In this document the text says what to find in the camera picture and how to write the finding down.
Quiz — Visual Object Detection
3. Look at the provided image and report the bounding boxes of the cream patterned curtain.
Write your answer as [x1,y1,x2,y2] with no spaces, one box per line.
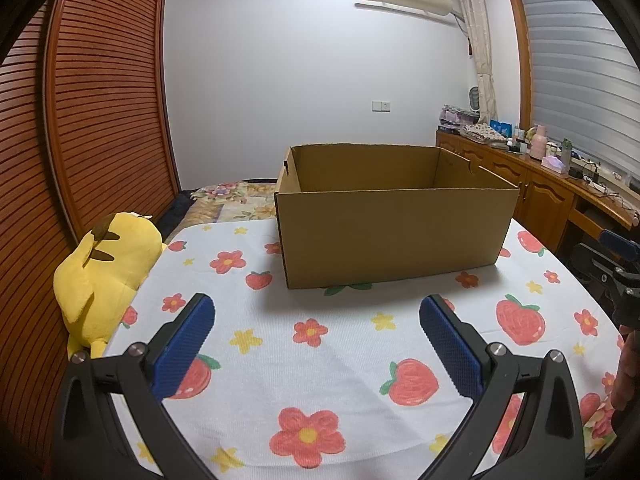
[452,0,501,126]

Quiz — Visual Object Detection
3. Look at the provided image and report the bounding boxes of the wooden louvered wardrobe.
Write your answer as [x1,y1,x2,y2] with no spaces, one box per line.
[0,0,181,461]

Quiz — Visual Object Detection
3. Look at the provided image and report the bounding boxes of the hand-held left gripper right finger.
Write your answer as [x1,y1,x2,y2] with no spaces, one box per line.
[417,294,586,480]

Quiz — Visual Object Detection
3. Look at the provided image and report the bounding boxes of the wooden sideboard cabinet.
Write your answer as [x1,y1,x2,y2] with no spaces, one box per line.
[435,129,640,256]

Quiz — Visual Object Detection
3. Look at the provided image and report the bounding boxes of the strawberry flower printed blanket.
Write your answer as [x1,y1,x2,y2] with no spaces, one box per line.
[102,217,621,480]

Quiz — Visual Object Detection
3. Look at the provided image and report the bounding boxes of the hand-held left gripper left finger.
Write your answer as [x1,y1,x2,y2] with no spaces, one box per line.
[52,292,216,480]

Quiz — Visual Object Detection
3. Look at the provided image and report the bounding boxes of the folded patterned cloth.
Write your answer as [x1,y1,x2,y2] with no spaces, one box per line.
[460,124,506,142]

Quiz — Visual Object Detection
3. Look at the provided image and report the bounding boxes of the dark blue cloth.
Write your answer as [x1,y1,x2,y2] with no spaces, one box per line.
[155,190,201,241]

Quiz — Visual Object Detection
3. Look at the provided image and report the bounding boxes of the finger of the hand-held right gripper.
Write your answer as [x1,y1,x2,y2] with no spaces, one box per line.
[600,229,640,261]
[572,242,627,292]

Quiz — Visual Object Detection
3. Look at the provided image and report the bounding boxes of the yellow plush toy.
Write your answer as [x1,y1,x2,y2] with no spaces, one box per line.
[53,211,168,358]

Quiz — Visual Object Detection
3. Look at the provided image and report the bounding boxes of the person's right hand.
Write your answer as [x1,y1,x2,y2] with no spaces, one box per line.
[612,326,640,413]

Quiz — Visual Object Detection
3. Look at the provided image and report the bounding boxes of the brown cardboard box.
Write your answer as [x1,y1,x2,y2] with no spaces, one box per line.
[274,142,521,291]

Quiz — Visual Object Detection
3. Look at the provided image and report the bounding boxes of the purple plastic bag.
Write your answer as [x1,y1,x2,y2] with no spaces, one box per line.
[439,105,478,128]

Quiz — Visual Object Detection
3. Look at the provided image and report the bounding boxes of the wooden window frame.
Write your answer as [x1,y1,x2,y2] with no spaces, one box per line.
[504,0,537,131]

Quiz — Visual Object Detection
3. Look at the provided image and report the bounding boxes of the grey striped window blind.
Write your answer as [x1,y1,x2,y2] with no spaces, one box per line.
[517,0,640,181]

